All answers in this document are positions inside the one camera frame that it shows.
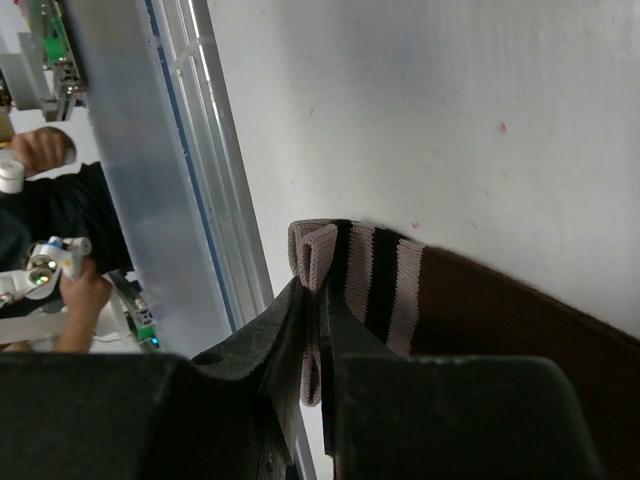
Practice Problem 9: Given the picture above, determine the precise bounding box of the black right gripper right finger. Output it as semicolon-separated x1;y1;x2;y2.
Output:
320;287;606;479

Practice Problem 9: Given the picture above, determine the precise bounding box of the person in dark shirt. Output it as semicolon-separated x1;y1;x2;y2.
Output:
1;127;133;353

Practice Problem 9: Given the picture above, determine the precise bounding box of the aluminium frame rail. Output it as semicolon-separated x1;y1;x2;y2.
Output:
63;1;273;357

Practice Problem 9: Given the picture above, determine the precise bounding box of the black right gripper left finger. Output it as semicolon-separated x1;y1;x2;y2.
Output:
192;279;313;479

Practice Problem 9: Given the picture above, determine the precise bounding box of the white handheld controller device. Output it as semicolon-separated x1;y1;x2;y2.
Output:
1;236;92;308

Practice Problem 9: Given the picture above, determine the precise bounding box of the brown sock with striped cuff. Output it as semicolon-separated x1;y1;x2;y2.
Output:
288;219;639;479

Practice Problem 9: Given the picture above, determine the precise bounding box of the electronics board on stand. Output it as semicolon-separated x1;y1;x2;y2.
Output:
0;0;91;123

